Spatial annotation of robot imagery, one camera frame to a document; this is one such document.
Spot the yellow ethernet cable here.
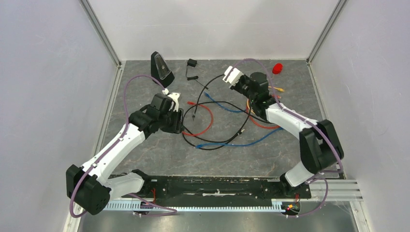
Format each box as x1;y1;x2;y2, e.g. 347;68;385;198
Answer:
247;86;285;116

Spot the short red ethernet cable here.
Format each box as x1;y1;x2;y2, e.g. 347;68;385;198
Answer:
182;101;214;137

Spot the black ethernet cable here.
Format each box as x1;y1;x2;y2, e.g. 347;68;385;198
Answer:
191;74;252;145
182;101;273;151

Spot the long blue ethernet cable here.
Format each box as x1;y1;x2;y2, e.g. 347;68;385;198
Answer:
195;127;283;150

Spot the black power adapter with cord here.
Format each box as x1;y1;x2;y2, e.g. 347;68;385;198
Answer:
185;58;208;92

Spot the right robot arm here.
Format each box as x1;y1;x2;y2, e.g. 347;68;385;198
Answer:
223;70;344;197

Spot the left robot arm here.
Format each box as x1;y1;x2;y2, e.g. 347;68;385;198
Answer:
66;92;183;218

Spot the red round cap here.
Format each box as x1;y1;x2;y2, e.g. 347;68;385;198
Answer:
272;63;283;75

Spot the black metronome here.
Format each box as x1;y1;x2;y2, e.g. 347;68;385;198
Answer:
150;51;175;87

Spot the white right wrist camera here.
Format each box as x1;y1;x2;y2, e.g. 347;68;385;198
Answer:
222;66;244;86

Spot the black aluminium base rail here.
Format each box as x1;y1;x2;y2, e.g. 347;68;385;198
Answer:
136;175;312;207

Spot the white slotted cable duct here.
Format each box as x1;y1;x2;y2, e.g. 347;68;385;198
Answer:
102;200;283;213

